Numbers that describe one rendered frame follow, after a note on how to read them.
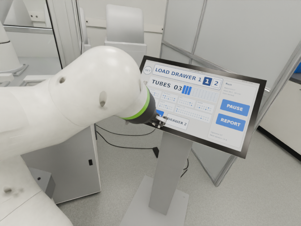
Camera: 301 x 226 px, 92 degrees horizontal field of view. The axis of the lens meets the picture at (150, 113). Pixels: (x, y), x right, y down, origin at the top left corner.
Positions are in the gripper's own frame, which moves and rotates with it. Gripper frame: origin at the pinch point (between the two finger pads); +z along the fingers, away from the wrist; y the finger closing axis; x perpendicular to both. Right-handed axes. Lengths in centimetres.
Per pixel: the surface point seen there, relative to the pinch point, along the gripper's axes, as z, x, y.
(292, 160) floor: 187, -37, -131
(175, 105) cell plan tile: 5.1, -10.1, -2.7
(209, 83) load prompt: 5.0, -23.6, -12.4
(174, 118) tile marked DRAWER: 5.6, -4.7, -4.2
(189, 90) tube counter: 4.9, -18.0, -5.9
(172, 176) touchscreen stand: 42.8, 22.9, -9.3
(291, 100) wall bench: 165, -107, -103
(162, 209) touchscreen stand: 74, 55, -9
